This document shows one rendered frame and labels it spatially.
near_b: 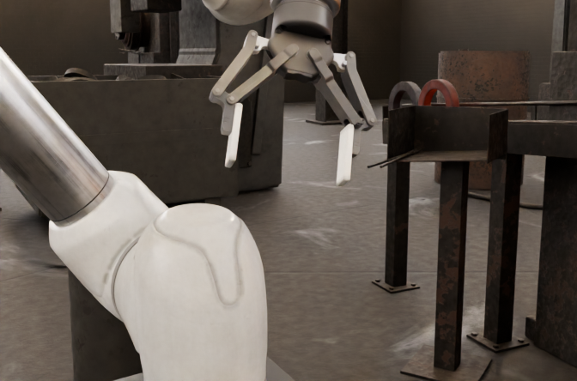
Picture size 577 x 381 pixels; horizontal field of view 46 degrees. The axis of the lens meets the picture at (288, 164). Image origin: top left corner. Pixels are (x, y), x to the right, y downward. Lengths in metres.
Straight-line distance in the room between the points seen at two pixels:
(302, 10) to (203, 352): 0.41
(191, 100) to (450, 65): 1.80
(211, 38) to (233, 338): 3.38
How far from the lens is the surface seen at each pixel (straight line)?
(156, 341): 0.82
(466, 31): 11.75
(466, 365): 2.03
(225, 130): 0.78
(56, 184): 0.92
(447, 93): 2.27
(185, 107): 3.45
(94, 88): 3.32
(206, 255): 0.78
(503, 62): 4.43
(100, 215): 0.93
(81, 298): 1.77
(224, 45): 4.05
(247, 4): 0.99
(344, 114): 0.82
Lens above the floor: 0.87
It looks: 9 degrees down
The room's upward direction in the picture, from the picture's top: straight up
